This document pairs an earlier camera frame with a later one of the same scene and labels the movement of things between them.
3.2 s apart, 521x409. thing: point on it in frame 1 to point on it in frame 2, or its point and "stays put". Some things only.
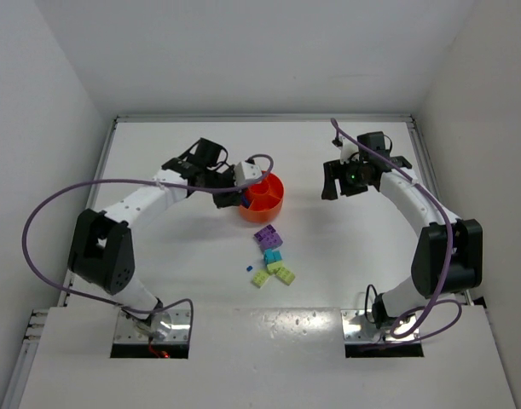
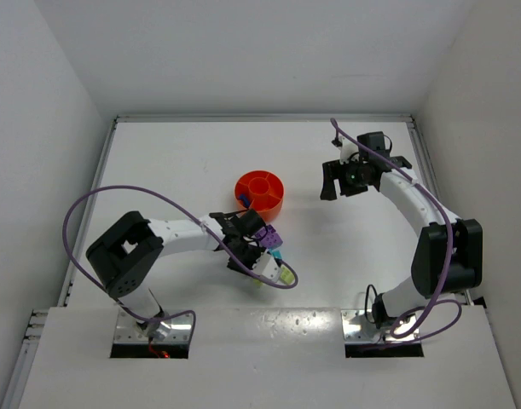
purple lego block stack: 268,238 stays put
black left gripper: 225,198 to 241,254
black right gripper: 339,177 stays put
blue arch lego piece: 245,200 stays put
